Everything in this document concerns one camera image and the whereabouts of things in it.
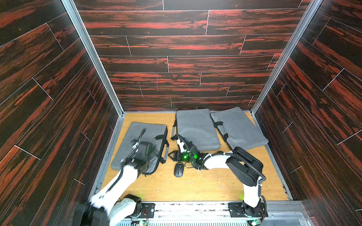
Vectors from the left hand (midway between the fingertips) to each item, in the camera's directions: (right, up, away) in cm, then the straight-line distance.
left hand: (150, 151), depth 86 cm
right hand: (+13, -2, +5) cm, 14 cm away
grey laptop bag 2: (+31, +15, +21) cm, 41 cm away
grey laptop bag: (+1, +9, +13) cm, 16 cm away
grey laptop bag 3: (+64, +12, +23) cm, 69 cm away
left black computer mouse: (+18, -11, 0) cm, 21 cm away
